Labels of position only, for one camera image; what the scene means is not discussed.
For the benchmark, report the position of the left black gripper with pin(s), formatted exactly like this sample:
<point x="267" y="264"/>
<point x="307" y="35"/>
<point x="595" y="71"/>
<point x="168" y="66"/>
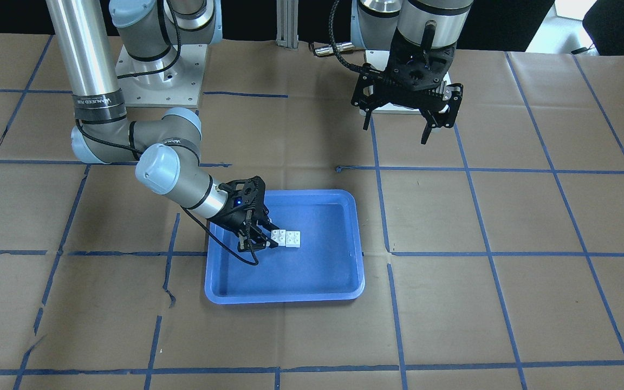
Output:
<point x="365" y="90"/>

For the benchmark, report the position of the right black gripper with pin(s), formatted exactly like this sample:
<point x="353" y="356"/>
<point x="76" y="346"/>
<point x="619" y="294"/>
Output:
<point x="231" y="217"/>

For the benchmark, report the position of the white block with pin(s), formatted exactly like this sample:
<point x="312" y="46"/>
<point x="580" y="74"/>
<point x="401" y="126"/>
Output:
<point x="279" y="236"/>
<point x="292" y="239"/>

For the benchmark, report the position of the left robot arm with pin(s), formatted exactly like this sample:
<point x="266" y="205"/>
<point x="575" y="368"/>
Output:
<point x="420" y="38"/>

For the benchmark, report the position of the aluminium frame post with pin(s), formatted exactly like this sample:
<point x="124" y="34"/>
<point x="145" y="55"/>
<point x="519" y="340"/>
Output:
<point x="287" y="24"/>

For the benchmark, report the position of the blue plastic tray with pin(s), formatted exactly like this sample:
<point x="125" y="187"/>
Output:
<point x="326" y="266"/>

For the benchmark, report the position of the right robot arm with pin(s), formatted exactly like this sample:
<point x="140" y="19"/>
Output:
<point x="167" y="151"/>

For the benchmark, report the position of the brown paper table cover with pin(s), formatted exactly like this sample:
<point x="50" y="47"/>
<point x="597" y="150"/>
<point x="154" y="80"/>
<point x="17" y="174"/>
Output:
<point x="494" y="253"/>

